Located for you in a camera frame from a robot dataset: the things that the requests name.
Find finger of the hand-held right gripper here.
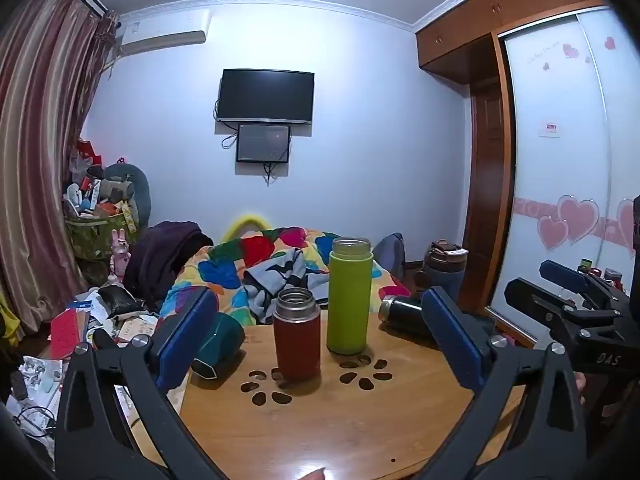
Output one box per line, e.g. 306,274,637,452
539,259,628,308
503,277,621,328

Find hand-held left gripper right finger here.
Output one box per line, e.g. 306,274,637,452
415,285,588,480

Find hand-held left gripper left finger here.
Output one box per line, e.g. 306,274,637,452
54,286,231,480

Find dark teal cup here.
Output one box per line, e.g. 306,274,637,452
191,312,246,381

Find black insulated cup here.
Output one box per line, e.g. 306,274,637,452
378,295,443,338

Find green insulated cup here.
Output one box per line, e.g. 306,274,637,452
326,237,374,356

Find red insulated cup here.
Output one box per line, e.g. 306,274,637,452
272,287,321,381

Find large grey bottle brown lid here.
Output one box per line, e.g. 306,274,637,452
423,239,470,302

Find black pouch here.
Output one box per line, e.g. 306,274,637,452
97,285,144,319

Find colourful patterned blanket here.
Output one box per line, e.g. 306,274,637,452
159,227,412,327

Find dark purple clothing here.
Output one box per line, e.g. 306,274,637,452
123,220,214,302

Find grey backpack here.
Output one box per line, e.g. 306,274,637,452
372,232,406,282

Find wooden wardrobe with heart door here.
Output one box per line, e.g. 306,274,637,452
414,0,640,352

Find pink rabbit toy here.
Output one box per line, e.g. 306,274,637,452
109,228,132,282

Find grey patterned cloth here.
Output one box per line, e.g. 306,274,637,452
243,248,332,324

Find red book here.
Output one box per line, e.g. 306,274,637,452
49,307,91,361

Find green basket of clutter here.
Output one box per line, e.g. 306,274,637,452
64,209,139,262

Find grey plush toy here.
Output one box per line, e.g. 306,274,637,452
97,162,152,227

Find red bag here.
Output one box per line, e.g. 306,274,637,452
75,139,103,167

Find striped red curtain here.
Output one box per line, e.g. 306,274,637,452
0,0,119,333

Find white air conditioner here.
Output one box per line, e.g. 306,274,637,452
118,10,207,56

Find yellow ring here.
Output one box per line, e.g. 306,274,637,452
221,213,274,244

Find small black wall monitor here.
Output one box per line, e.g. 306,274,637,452
236,123,292,164

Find wall-mounted black television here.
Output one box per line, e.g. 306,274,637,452
217,68,316,125

